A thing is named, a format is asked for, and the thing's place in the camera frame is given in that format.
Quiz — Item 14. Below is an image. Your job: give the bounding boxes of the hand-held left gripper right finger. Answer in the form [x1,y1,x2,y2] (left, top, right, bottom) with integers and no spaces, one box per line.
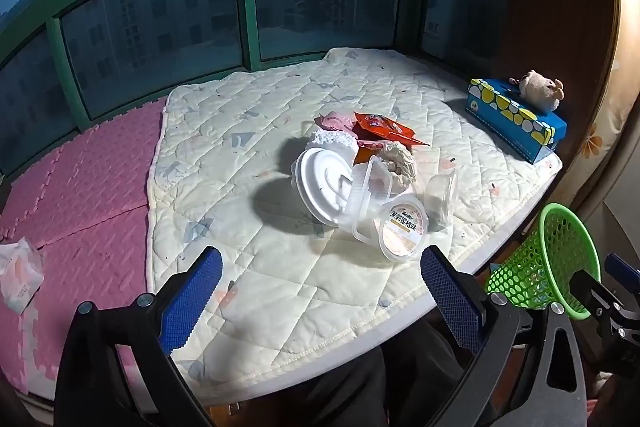
[420,245,588,427]

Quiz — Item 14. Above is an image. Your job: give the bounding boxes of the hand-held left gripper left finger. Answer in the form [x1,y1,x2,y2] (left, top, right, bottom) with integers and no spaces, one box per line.
[54,246,224,427]

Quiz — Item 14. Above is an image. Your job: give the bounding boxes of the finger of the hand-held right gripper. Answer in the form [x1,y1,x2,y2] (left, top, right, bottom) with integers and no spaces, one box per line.
[604,253,640,290]
[567,269,608,315]

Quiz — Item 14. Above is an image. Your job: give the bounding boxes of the green plastic mesh basket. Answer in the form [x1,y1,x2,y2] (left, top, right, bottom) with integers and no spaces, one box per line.
[484,203,601,320]

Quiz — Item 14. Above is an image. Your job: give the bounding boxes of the round labelled plastic tub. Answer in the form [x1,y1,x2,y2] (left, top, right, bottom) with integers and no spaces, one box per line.
[372,199,430,263]

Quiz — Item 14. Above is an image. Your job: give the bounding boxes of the clear plastic cup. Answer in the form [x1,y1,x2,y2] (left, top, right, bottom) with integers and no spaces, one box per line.
[424,170,458,230]

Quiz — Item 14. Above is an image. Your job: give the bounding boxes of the clear rectangular plastic container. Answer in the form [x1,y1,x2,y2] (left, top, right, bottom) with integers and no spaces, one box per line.
[340,157,416,248]

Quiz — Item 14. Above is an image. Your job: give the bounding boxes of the beige paper ball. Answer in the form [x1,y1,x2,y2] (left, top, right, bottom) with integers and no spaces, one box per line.
[380,142,418,190]

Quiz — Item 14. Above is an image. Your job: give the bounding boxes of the white round plastic lid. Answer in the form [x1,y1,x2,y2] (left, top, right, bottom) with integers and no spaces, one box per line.
[291,146,358,225]

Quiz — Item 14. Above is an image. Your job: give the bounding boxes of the orange snack wrapper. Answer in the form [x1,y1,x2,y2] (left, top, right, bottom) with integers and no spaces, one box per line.
[352,112,432,148]

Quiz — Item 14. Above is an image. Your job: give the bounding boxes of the pink snack packet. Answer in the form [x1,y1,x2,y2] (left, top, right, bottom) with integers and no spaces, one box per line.
[314,109,358,132]

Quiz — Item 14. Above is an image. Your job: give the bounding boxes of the person's black trousers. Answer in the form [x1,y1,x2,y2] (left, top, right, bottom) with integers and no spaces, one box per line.
[240,317,481,427]

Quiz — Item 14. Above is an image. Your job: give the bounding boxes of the pink foam mat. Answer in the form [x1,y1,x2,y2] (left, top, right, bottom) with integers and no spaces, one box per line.
[0,99,168,403]

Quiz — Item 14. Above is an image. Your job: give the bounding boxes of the floral cream curtain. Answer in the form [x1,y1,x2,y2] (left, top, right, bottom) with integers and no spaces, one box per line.
[555,0,640,228]

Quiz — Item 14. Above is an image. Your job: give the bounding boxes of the white tissue packet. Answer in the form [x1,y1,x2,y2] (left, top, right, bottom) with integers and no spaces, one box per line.
[0,236,45,315]

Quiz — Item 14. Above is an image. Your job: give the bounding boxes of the cream quilted blanket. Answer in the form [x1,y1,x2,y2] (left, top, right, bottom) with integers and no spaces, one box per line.
[147,47,563,390]

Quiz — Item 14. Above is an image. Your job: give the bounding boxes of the blue spotted tissue box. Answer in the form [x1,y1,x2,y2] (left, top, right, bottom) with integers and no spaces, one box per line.
[467,78,568,165]

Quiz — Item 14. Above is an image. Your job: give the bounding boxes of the beige plush toy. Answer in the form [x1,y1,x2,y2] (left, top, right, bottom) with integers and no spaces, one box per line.
[509,69,565,112]

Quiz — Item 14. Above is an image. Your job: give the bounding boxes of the brown wooden frame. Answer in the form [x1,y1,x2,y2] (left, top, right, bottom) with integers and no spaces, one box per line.
[500,0,618,208]

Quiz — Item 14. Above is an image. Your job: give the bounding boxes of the green window frame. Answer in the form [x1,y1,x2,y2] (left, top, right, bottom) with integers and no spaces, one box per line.
[0,0,511,178]

